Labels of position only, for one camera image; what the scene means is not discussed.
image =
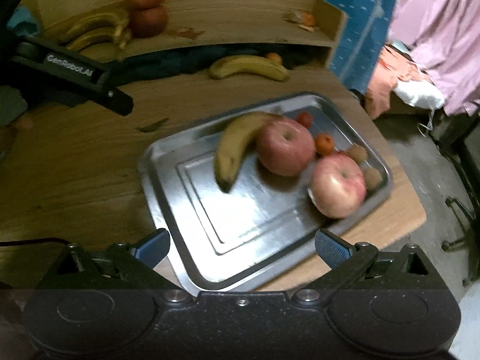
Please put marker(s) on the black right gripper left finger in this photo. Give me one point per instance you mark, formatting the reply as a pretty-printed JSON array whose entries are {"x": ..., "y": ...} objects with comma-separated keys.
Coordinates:
[{"x": 136, "y": 262}]

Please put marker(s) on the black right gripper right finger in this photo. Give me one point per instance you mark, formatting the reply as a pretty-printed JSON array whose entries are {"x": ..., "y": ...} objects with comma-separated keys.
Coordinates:
[{"x": 347, "y": 262}]

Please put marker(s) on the brown kiwi fruit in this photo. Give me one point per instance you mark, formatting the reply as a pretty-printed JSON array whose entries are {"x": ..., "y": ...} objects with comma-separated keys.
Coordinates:
[{"x": 357, "y": 153}]

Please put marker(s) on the small red fruit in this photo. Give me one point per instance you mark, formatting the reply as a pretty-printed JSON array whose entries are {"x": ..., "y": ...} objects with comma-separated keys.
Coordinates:
[{"x": 305, "y": 119}]

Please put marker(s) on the yellow banana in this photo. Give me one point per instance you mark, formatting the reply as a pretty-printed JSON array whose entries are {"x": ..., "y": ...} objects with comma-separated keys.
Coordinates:
[
  {"x": 248, "y": 64},
  {"x": 235, "y": 139}
]

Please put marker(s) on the banana bunch on shelf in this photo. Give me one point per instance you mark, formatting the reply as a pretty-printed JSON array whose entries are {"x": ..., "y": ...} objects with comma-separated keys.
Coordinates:
[{"x": 104, "y": 27}]

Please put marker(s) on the metal tray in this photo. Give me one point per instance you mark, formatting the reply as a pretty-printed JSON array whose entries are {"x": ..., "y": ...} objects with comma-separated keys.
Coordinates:
[{"x": 235, "y": 241}]

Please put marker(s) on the red apple top shelf lower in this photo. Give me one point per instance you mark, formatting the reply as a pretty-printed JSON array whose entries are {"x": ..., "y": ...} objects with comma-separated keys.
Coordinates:
[{"x": 148, "y": 23}]

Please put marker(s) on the black office chair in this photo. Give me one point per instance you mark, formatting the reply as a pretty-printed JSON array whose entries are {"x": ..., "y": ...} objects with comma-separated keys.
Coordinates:
[{"x": 463, "y": 160}]

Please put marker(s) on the white plastic bag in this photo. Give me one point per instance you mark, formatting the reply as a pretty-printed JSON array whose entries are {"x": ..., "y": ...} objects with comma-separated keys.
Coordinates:
[{"x": 420, "y": 94}]

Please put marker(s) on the wooden desk shelf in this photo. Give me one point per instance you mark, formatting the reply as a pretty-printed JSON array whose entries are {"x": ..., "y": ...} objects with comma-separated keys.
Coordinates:
[{"x": 196, "y": 23}]

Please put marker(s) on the small orange under shelf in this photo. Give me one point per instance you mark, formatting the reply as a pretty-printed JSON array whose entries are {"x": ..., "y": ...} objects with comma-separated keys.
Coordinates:
[{"x": 275, "y": 58}]

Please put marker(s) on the orange peel scraps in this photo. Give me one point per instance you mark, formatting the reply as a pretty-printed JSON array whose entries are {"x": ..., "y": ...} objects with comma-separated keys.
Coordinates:
[{"x": 303, "y": 19}]

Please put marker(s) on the pink curtain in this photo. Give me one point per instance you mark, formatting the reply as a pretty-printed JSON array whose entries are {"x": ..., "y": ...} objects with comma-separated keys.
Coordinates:
[{"x": 443, "y": 36}]

